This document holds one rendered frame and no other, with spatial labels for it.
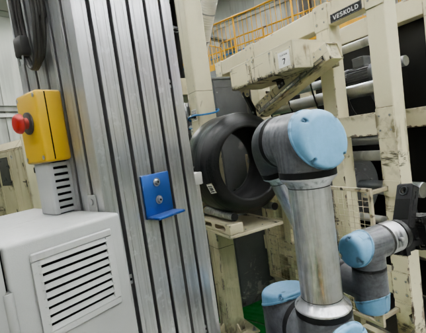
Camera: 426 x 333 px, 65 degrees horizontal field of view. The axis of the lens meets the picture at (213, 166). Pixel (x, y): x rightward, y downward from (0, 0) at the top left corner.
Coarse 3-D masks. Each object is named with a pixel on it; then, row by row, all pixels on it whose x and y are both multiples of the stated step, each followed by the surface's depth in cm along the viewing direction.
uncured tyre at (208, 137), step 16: (240, 112) 190; (208, 128) 182; (224, 128) 179; (240, 128) 214; (192, 144) 189; (208, 144) 176; (192, 160) 184; (208, 160) 175; (208, 176) 176; (256, 176) 220; (208, 192) 179; (224, 192) 178; (240, 192) 216; (256, 192) 214; (272, 192) 193; (224, 208) 184; (240, 208) 185; (256, 208) 191
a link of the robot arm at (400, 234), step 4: (376, 224) 80; (380, 224) 79; (384, 224) 78; (388, 224) 78; (392, 224) 78; (396, 224) 78; (392, 228) 77; (396, 228) 77; (400, 228) 77; (396, 232) 76; (400, 232) 77; (404, 232) 77; (396, 236) 76; (400, 236) 77; (404, 236) 77; (400, 240) 76; (404, 240) 77; (400, 244) 76; (404, 244) 77; (400, 248) 77; (404, 248) 78
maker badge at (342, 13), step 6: (360, 0) 166; (348, 6) 172; (354, 6) 169; (360, 6) 166; (336, 12) 179; (342, 12) 176; (348, 12) 173; (354, 12) 170; (330, 18) 183; (336, 18) 179
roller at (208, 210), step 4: (204, 208) 210; (208, 208) 206; (212, 208) 203; (204, 212) 210; (208, 212) 205; (212, 212) 200; (216, 212) 196; (220, 212) 192; (224, 212) 189; (228, 212) 186; (216, 216) 198; (220, 216) 192; (224, 216) 188; (228, 216) 184; (232, 216) 181; (236, 216) 182; (232, 220) 182; (236, 220) 182
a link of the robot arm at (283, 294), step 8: (288, 280) 87; (272, 288) 84; (280, 288) 82; (288, 288) 81; (296, 288) 80; (264, 296) 81; (272, 296) 79; (280, 296) 79; (288, 296) 78; (296, 296) 78; (264, 304) 81; (272, 304) 79; (280, 304) 78; (288, 304) 77; (264, 312) 83; (272, 312) 79; (280, 312) 77; (288, 312) 76; (272, 320) 80; (280, 320) 77; (272, 328) 80; (280, 328) 76
